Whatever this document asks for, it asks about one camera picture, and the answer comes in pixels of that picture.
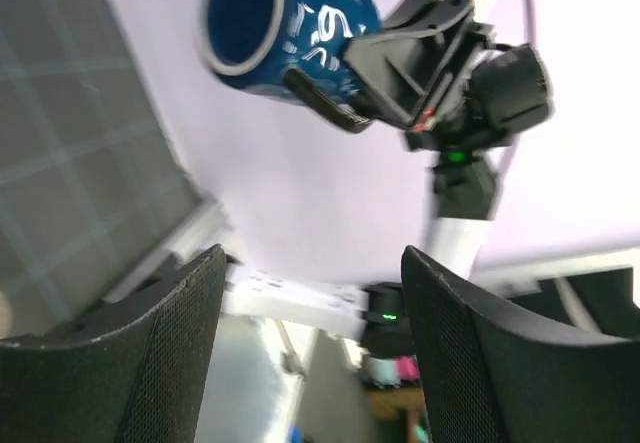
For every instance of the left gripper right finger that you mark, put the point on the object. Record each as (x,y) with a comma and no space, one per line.
(493,371)

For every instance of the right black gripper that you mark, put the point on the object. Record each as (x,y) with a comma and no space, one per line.
(401,66)

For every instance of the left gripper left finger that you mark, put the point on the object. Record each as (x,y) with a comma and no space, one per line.
(131,371)

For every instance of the dark blue mug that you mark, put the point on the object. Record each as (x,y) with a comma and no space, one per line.
(289,51)

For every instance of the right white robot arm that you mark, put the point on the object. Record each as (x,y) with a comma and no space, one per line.
(464,185)

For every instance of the aluminium frame rail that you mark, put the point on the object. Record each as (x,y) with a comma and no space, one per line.
(205,226)

